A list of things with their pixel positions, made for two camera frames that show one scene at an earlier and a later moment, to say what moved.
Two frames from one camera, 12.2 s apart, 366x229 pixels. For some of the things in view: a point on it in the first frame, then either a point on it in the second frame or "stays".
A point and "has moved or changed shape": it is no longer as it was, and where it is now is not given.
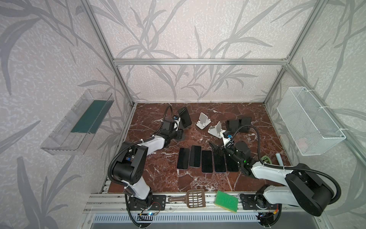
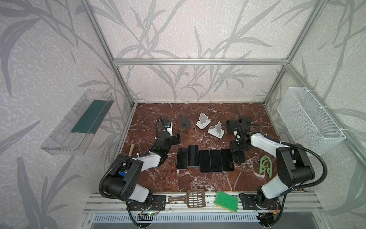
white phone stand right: (216, 130) stays
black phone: (195, 156) stays
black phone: (207, 161) has moved or changed shape
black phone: (185, 117) has moved or changed shape
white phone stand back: (203, 121) stays
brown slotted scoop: (194, 198) stays
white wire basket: (310, 127) stays
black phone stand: (232, 125) stays
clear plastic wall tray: (72, 135) stays
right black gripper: (216, 148) → (233, 143)
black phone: (183, 158) stays
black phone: (220, 163) has moved or changed shape
